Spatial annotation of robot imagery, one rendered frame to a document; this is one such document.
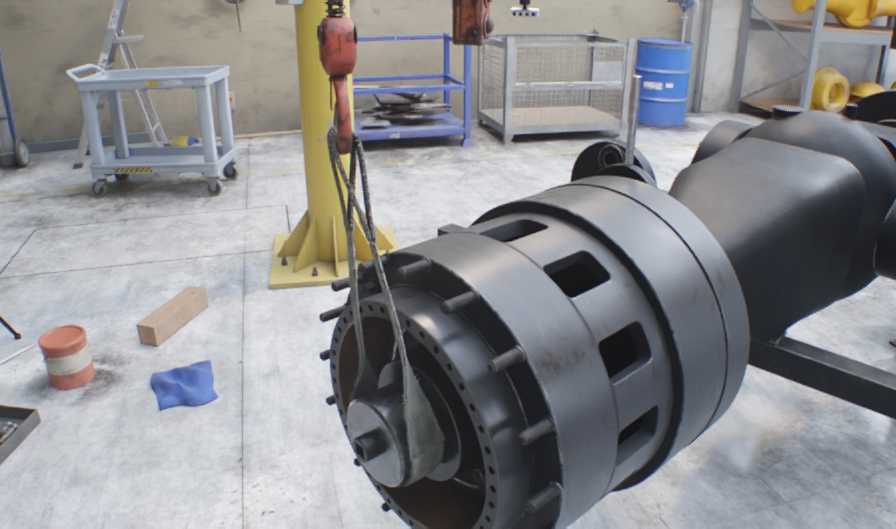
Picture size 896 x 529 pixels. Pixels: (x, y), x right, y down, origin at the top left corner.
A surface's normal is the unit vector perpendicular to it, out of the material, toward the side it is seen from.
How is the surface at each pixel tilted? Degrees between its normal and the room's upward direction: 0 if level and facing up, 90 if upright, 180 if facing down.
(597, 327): 46
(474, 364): 36
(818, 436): 0
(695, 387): 80
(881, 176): 58
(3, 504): 0
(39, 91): 90
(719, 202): 27
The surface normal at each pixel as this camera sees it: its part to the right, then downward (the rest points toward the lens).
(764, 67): 0.26, 0.40
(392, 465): -0.75, 0.27
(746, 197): -0.34, -0.69
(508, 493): 0.66, 0.29
